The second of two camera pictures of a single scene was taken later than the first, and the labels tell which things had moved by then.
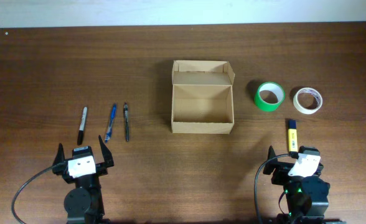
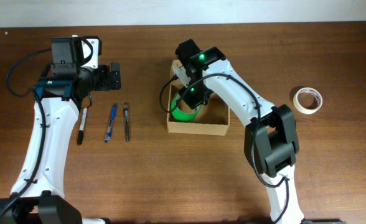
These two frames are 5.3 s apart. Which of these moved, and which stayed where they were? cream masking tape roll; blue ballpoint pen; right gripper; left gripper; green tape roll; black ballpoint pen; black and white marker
Moved: green tape roll; right gripper; left gripper
Stayed: black ballpoint pen; blue ballpoint pen; cream masking tape roll; black and white marker
